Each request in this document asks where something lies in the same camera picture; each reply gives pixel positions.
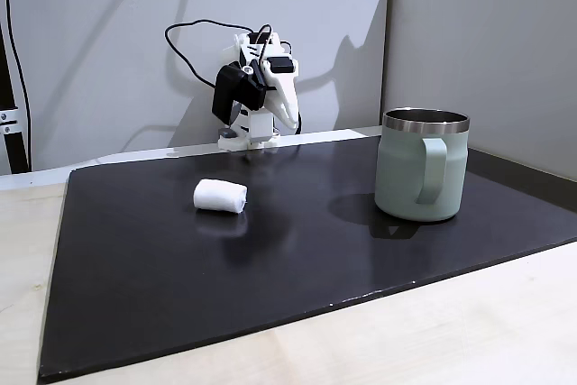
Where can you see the white gauze roll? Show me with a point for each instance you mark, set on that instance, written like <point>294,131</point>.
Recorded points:
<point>219,196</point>

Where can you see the pale green metal cup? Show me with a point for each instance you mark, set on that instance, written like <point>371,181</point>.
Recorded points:
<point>405,177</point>

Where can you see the grey clamp knob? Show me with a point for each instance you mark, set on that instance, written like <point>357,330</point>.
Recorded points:
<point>226,134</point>

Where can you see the black camera box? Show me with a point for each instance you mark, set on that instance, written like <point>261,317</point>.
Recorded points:
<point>234,92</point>

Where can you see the white stand bracket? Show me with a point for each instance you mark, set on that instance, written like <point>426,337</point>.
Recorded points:
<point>8,121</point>

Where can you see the black table mat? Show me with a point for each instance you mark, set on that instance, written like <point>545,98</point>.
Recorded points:
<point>225,277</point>

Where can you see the black stand pole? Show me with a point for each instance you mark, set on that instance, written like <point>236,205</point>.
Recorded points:
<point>10,132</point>

